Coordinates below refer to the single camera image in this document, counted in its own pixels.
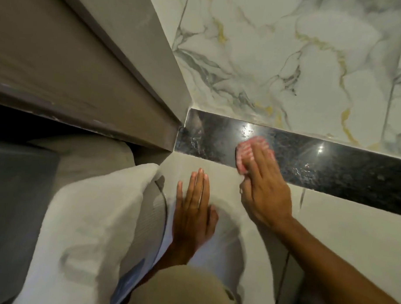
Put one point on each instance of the brown wooden door frame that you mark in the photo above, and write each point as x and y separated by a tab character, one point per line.
91	71

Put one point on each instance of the person's left forearm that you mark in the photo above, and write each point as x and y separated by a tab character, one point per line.
170	262

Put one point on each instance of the person's right hand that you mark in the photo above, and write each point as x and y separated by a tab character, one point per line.
268	195

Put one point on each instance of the person's left little finger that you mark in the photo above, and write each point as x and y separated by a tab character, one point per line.
179	197

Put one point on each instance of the beige trousers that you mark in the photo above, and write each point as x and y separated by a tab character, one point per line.
179	290

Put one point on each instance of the person's left middle finger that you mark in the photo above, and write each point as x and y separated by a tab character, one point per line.
199	188

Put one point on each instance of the person's right thumb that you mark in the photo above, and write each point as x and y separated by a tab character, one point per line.
245	193

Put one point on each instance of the person's left thumb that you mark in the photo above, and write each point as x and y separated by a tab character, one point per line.
213	219

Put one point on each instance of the person's right forearm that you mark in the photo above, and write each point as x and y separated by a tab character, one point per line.
331	269

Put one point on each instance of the person's left hand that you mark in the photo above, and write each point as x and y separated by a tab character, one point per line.
191	228

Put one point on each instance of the pink scrub sponge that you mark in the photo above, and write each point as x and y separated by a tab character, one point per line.
244	153

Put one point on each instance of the black granite threshold strip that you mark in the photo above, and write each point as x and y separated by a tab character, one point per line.
318	164

